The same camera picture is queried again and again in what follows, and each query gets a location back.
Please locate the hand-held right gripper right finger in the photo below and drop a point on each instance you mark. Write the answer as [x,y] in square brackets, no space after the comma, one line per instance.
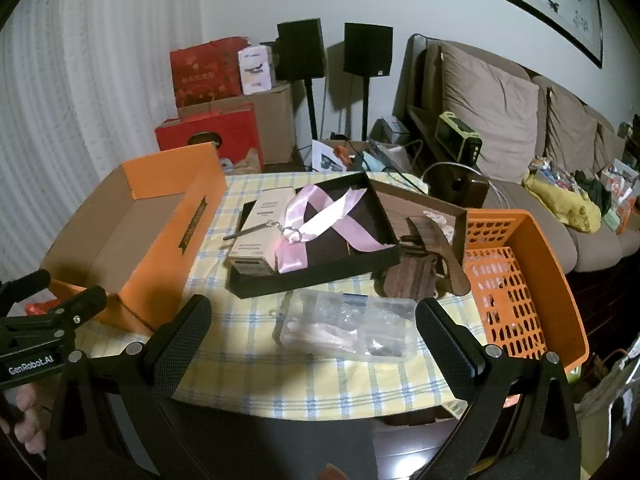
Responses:
[442,340]

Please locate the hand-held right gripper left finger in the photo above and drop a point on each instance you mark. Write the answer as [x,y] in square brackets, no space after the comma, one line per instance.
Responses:
[187,340]

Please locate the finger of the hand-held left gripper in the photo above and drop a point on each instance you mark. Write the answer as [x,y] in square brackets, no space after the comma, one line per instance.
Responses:
[80,305]
[25,285]

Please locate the orange cardboard box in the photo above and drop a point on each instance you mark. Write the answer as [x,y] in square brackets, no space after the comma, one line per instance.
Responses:
[165,260]

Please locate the clear plastic bag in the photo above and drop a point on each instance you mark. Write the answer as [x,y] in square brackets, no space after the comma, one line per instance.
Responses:
[340,330]

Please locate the cream perfume box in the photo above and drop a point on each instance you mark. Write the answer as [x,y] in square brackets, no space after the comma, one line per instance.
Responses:
[255,245]

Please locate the black shallow tray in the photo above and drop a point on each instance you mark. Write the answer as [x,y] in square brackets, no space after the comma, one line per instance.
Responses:
[325,260]

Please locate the pink satin ribbon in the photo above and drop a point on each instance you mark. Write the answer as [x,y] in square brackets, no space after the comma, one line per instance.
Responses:
[295,210]

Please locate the person's left hand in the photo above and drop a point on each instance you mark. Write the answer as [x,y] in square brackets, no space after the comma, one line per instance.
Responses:
[30,427]

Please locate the red plastic bag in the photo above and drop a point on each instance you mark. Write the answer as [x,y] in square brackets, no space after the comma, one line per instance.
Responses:
[40,307]

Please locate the wooden comb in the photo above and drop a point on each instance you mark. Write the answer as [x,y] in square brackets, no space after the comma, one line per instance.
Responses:
[450,260]

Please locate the orange plastic basket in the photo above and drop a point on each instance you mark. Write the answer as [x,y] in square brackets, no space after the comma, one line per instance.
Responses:
[545,260]

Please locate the brown cardboard tray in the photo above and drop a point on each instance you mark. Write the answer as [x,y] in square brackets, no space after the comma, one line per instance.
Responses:
[410,205]

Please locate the dark wooden side table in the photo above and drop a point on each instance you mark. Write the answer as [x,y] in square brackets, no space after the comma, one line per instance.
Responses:
[460,187]

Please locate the brown sofa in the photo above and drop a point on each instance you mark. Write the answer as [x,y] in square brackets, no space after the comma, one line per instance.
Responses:
[550,230]

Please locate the white plastic bag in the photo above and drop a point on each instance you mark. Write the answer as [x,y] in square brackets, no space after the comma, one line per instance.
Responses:
[610,400]

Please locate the yellow plush toy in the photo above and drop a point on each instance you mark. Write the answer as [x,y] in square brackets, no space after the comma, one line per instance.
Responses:
[565,205]

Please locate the cardboard box of clutter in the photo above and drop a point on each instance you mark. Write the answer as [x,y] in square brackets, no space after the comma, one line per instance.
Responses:
[390,152]

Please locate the green and black device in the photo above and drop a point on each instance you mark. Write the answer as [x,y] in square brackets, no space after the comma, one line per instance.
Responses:
[457,137]

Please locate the white curtain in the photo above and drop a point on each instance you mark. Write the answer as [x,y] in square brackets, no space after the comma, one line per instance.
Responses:
[75,85]

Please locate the red bag with oval label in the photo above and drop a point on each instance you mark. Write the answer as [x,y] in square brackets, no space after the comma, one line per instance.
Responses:
[235,135]

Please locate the white printed box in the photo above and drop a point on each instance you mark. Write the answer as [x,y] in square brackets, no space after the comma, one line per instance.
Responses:
[327,157]

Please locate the pile of assorted packets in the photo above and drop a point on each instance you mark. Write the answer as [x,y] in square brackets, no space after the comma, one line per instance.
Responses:
[615,185]

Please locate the large brown cardboard box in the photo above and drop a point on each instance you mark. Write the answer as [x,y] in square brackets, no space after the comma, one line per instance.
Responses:
[275,125]

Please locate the large beige cushion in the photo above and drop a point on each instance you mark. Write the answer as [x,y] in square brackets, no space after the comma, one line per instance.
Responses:
[490,110]

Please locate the medium beige cushion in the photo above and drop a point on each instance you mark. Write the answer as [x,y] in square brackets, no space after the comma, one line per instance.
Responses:
[570,130]

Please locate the red patterned gift bag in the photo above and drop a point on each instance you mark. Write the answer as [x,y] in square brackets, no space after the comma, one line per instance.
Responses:
[205,75]

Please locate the small white box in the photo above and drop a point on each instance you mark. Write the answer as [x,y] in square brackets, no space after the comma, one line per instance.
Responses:
[256,70]

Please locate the black speaker on stand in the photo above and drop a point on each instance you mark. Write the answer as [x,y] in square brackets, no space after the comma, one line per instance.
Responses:
[300,47]
[367,50]

